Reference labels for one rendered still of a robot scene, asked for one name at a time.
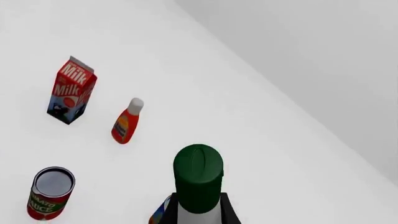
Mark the tomato sauce can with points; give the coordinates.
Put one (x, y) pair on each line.
(49, 194)

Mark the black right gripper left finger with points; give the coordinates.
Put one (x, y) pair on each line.
(171, 213)

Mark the red milk carton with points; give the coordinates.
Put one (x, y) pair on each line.
(71, 93)

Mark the red ketchup bottle white cap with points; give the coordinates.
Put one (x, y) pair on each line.
(125, 123)

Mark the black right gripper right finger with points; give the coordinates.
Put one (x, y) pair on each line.
(229, 213)

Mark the green-capped salad dressing bottle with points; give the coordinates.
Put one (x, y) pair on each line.
(197, 177)

